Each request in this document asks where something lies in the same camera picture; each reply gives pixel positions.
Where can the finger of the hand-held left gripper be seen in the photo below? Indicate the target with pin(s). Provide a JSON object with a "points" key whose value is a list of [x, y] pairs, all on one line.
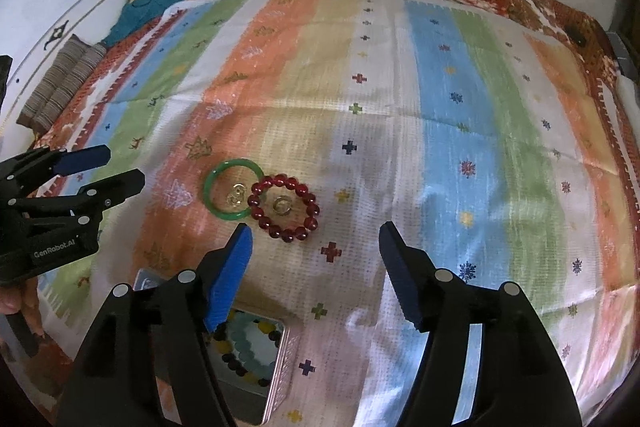
{"points": [[117, 187], [82, 159]]}

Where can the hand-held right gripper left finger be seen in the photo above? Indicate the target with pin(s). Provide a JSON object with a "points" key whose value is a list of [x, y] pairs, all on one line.
{"points": [[230, 277]]}

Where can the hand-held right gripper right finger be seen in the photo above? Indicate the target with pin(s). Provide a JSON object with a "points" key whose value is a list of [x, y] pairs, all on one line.
{"points": [[400, 267]]}

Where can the small silver rings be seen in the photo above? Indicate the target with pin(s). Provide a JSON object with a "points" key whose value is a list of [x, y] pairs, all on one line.
{"points": [[234, 197]]}

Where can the green jade bangle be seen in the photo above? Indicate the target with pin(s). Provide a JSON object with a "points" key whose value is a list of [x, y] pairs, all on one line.
{"points": [[207, 197]]}

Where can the metal tin box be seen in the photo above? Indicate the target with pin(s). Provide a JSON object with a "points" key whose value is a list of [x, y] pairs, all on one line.
{"points": [[280, 372]]}

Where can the person's left hand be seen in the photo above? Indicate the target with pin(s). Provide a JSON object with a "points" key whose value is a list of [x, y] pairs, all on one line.
{"points": [[30, 307]]}

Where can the striped brown cushion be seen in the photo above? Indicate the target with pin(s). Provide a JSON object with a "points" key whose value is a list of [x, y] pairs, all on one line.
{"points": [[60, 82]]}

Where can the white headboard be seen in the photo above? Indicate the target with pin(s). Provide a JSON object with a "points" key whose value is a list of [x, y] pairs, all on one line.
{"points": [[75, 7]]}

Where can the striped colourful mat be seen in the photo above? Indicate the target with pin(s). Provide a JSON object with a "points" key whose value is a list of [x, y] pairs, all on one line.
{"points": [[450, 107]]}

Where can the small black object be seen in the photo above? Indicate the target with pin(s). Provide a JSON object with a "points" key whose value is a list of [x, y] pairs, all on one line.
{"points": [[577, 38]]}

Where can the white pillow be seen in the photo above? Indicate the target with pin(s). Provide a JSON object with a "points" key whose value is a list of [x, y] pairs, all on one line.
{"points": [[630, 89]]}

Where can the grey box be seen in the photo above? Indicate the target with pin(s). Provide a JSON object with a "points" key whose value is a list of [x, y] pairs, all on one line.
{"points": [[620, 54]]}

